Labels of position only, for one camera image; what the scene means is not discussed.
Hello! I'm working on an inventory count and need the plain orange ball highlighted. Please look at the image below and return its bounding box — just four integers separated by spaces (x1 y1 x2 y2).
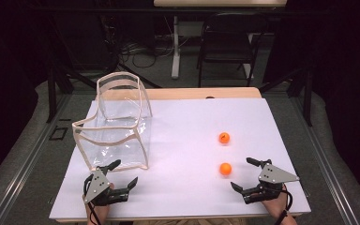
218 162 233 176

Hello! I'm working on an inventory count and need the white desk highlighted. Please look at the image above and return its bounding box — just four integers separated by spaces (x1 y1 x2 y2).
153 0 288 81

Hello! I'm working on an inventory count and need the clear bag with beige trim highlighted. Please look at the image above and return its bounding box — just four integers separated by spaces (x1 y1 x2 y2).
71 70 154 173

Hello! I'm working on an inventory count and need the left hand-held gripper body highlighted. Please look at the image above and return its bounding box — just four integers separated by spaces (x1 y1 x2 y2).
82 168 129 207

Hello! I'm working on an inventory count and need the person's right hand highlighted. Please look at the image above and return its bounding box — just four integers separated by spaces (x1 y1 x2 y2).
261 185 298 225

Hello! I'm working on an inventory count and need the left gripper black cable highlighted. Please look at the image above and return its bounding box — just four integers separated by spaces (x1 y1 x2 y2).
87 202 103 225

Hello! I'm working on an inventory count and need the orange ball with dark mark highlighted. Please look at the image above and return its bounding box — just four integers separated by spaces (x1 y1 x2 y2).
217 131 232 145

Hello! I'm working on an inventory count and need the black folding chair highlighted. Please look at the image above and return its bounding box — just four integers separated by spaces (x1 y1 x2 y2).
196 12 270 88

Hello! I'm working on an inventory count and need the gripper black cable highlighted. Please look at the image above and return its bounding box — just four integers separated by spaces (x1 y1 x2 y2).
276 186 294 225
87 202 103 225

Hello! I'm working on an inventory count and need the bundle of floor cables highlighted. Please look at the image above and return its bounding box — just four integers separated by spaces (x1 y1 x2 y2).
118 34 176 69

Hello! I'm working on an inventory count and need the person's left hand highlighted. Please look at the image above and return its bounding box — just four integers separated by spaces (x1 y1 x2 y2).
85 202 111 225

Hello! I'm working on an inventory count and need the white table sheet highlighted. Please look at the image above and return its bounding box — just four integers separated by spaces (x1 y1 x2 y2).
49 97 312 220

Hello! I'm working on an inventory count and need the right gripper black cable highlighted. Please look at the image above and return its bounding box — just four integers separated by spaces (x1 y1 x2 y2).
276 186 294 225

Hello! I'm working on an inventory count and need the black metal stand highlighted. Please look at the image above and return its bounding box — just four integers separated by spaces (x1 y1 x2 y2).
45 62 76 124
259 67 313 128

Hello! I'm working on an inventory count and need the black floor socket frame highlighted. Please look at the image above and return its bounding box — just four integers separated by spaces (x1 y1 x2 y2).
49 125 69 142

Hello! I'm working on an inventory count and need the light wooden table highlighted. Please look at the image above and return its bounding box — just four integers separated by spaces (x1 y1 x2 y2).
54 86 304 223

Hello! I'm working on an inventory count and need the metal floor rail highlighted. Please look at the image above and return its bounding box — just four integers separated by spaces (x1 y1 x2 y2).
292 95 359 225
0 93 73 225

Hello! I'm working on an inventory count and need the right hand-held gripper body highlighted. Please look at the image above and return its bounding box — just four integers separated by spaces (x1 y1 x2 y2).
243 158 301 205

